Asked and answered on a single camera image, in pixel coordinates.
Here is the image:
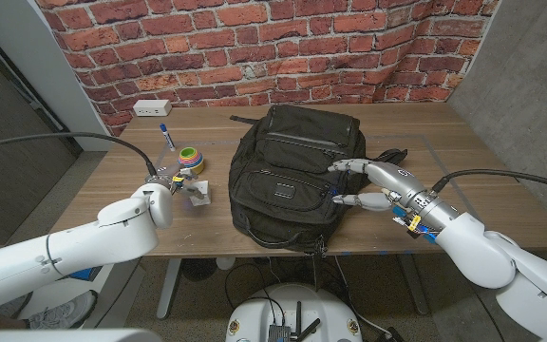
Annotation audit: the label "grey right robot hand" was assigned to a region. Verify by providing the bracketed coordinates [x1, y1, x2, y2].
[328, 158, 427, 213]

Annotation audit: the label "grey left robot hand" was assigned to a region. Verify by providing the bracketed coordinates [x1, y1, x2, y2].
[152, 163, 207, 200]

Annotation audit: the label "white block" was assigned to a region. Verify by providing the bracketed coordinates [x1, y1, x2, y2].
[190, 179, 212, 207]

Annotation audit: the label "black backpack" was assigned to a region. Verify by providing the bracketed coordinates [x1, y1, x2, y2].
[228, 103, 408, 254]

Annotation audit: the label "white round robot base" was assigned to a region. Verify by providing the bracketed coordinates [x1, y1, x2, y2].
[225, 283, 364, 342]

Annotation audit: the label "white marker blue cap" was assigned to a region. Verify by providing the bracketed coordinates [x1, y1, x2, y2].
[159, 123, 177, 152]

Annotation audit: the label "colourful stacked cups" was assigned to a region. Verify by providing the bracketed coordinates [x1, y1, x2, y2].
[177, 146, 205, 176]

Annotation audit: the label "white power strip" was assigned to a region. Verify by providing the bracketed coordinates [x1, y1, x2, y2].
[132, 99, 173, 118]

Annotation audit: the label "white table leg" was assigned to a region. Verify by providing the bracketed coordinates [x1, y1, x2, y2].
[156, 258, 182, 320]

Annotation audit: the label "dark grey table leg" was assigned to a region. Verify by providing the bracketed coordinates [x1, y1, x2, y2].
[399, 254, 429, 315]

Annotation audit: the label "blue floor object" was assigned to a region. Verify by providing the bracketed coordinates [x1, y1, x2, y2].
[68, 266, 104, 281]

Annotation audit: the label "red brick print backdrop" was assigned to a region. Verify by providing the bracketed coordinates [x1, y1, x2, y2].
[35, 0, 500, 139]

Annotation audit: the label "grey sneaker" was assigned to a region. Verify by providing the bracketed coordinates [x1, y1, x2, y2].
[26, 289, 99, 332]

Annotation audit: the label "small grey electronics box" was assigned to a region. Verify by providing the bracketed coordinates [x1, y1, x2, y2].
[267, 324, 290, 342]

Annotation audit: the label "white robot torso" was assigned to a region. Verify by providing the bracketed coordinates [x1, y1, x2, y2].
[0, 327, 163, 342]

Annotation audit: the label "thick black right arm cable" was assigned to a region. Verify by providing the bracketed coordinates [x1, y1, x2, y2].
[430, 168, 547, 197]

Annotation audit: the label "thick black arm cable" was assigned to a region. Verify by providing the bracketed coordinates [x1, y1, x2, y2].
[430, 168, 547, 197]
[0, 131, 159, 178]

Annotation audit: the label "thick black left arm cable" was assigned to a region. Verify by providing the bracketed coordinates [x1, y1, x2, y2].
[0, 131, 159, 178]

